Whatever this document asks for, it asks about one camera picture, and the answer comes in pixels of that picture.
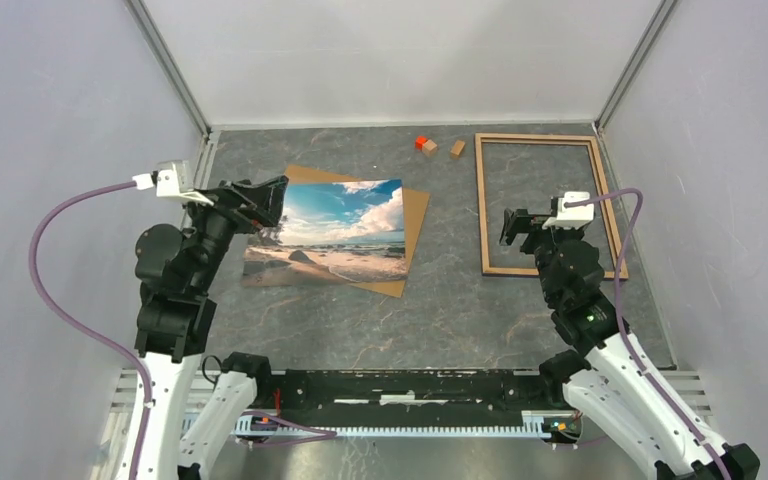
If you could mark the wooden picture frame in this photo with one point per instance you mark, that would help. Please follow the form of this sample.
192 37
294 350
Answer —
590 142

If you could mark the beach landscape photo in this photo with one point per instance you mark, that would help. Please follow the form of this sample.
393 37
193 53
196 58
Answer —
332 233

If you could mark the white cable duct strip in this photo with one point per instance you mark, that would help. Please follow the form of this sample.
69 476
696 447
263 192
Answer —
530 427

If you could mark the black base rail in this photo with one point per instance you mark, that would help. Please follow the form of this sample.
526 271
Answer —
408 398

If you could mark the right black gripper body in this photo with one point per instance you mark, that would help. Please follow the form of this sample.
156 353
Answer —
539 237

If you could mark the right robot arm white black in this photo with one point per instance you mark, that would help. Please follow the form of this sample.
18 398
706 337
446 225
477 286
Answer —
605 374

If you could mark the tan wooden block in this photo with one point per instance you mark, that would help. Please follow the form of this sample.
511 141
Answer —
457 149

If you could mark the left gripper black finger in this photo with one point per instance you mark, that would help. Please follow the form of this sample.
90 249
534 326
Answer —
266 216
270 193

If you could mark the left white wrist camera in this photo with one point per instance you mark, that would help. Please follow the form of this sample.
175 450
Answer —
171 181

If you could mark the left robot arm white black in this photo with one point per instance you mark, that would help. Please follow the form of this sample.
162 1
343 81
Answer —
176 268

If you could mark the brown cardboard backing board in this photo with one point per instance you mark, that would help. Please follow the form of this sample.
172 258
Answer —
417 204

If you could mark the tan wooden cube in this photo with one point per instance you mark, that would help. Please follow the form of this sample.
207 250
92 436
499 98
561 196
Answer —
429 148

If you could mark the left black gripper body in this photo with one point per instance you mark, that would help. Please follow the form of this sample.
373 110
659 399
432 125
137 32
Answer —
238 215

